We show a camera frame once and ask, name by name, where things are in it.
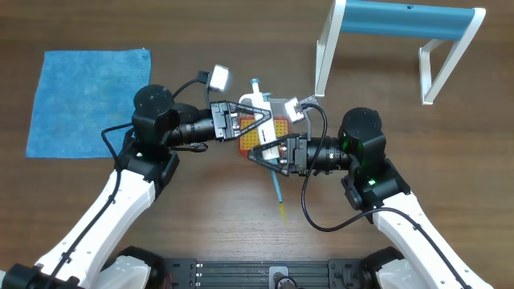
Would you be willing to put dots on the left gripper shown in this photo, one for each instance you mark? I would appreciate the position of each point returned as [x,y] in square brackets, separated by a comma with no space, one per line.
[223,120]

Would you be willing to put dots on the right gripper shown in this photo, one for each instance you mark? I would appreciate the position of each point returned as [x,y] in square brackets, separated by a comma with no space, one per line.
[295,156]

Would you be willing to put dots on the white pipette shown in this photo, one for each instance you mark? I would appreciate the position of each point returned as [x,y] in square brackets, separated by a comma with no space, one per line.
[268,132]

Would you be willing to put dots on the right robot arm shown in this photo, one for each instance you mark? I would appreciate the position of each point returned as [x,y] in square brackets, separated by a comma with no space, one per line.
[401,241]

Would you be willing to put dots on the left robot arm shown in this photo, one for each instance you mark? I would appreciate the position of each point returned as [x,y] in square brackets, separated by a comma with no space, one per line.
[136,192]

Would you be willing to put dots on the red and yellow tip box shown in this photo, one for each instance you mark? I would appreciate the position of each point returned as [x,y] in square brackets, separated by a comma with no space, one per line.
[282,127]

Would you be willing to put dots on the white and blue stand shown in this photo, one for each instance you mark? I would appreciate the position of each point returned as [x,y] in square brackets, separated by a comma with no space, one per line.
[401,20]

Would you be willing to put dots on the blue cloth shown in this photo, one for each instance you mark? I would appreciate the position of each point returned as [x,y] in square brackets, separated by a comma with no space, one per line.
[80,100]

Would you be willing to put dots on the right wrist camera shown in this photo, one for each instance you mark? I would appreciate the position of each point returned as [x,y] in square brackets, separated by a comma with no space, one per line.
[294,109]

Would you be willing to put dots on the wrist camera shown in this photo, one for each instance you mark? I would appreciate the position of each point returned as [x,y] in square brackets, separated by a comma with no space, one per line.
[219,78]
[294,109]

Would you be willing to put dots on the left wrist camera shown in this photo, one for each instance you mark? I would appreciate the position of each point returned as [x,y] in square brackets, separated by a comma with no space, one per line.
[219,78]

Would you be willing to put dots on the mounting rail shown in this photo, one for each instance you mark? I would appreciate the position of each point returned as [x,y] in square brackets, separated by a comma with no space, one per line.
[241,275]

